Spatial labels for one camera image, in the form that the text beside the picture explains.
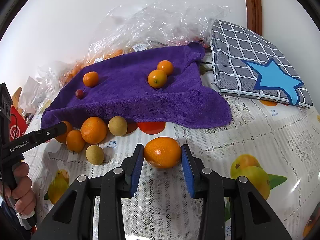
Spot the orange tangerine big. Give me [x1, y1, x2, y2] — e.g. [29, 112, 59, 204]
[143, 137, 182, 168]

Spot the orange kumquat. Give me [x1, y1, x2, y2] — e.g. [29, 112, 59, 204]
[157, 60, 174, 76]
[66, 130, 86, 153]
[148, 69, 168, 89]

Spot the orange tangerine large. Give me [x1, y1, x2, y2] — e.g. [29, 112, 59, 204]
[80, 116, 107, 145]

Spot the tan longan fruit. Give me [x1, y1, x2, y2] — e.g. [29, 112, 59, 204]
[108, 116, 127, 136]
[86, 145, 104, 165]

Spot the small red fruit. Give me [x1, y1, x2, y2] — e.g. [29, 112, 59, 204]
[75, 89, 85, 99]

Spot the person's left hand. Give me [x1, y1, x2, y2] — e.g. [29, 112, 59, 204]
[1, 162, 36, 216]

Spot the red paper bag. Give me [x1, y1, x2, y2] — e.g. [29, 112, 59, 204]
[9, 106, 28, 141]

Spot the white plastic bag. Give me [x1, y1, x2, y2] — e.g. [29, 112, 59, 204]
[18, 76, 47, 114]

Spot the fruit print tablecloth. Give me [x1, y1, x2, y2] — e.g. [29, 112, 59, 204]
[25, 96, 319, 239]

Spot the purple towel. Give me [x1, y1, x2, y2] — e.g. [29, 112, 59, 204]
[41, 42, 232, 128]

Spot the grey checked cushion with star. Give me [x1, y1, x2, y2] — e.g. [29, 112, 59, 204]
[210, 20, 313, 108]

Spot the clear plastic bag of fruit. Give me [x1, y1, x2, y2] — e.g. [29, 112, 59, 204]
[37, 0, 229, 89]

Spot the brown wooden door frame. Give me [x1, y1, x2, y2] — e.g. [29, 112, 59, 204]
[246, 0, 263, 36]

